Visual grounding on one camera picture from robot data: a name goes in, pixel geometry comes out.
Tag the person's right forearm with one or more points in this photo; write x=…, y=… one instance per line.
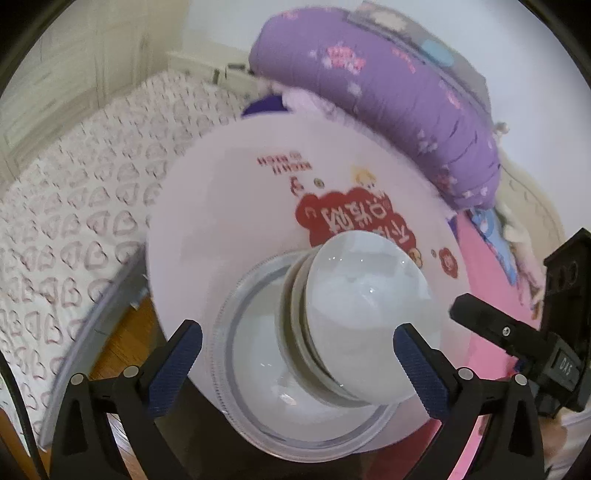
x=554, y=445

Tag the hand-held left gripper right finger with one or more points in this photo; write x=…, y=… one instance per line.
x=418, y=374

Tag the cream panelled wardrobe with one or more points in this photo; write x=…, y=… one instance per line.
x=69, y=55

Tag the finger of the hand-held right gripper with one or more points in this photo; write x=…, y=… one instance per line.
x=498, y=327

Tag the cream nightstand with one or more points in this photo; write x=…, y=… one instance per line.
x=194, y=62

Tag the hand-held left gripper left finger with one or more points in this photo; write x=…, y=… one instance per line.
x=178, y=369

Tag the purple floral quilt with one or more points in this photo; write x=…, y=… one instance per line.
x=392, y=92

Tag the small black object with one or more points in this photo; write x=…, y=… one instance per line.
x=235, y=67

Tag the round pink printed table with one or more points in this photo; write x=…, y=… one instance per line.
x=221, y=184

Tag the grey flower print pillow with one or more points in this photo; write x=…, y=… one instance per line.
x=438, y=50

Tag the blue printed pillow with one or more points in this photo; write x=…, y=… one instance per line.
x=489, y=235

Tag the cream bed headboard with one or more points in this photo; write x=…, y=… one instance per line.
x=521, y=194

